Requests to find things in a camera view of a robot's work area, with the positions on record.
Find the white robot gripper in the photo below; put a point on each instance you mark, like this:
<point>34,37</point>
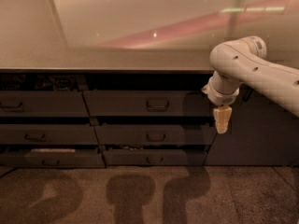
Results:
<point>221,97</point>

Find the dark drawer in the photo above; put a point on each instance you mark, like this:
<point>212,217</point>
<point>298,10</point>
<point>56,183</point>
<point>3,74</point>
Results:
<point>44,104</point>
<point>49,134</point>
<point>155,135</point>
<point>52,158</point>
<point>154,157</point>
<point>147,103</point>

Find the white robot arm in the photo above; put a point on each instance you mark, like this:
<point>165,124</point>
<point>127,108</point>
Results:
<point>243,61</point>

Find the dark right cabinet door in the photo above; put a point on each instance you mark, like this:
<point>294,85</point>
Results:
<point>260,133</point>

